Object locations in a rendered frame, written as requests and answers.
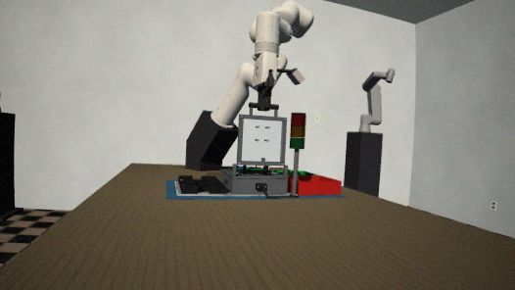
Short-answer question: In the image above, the green bin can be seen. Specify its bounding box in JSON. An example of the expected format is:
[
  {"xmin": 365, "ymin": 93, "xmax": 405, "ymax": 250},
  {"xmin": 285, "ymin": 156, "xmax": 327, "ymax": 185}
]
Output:
[{"xmin": 272, "ymin": 170, "xmax": 318, "ymax": 175}]

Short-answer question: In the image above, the red bin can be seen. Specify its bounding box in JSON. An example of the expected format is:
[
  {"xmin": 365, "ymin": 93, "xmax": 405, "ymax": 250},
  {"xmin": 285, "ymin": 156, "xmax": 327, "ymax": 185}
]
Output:
[{"xmin": 288, "ymin": 175, "xmax": 342, "ymax": 196}]

